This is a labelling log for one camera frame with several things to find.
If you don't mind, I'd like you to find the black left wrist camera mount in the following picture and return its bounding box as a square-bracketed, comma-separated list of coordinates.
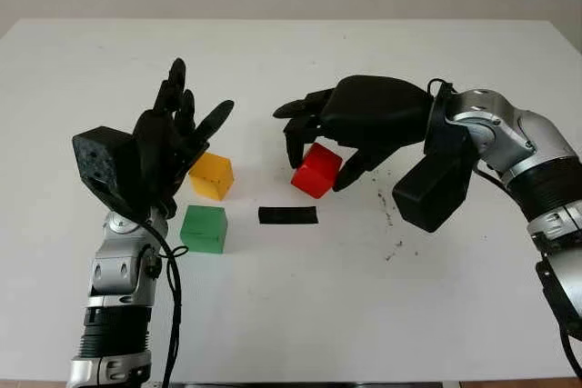
[71, 125, 154, 222]

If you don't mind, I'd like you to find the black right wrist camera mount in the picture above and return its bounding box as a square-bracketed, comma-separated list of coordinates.
[391, 85, 475, 234]

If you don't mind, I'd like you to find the green wooden block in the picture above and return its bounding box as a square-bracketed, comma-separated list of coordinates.
[179, 204, 227, 254]

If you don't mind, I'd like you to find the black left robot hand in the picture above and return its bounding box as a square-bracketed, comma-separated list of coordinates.
[129, 57, 236, 221]

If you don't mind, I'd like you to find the black tape strip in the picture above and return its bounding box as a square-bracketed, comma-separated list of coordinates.
[257, 205, 318, 227]

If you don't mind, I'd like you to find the red wooden block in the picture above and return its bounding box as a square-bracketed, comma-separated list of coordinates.
[290, 142, 343, 200]

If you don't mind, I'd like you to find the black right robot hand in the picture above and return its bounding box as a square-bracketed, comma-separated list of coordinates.
[272, 75, 434, 193]

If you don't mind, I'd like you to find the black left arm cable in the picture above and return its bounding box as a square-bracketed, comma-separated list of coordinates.
[139, 218, 190, 388]

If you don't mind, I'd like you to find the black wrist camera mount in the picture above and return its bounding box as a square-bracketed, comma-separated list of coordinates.
[391, 85, 475, 234]
[71, 125, 154, 222]

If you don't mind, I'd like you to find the yellow wooden block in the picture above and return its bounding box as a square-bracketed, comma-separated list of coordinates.
[188, 151, 236, 202]

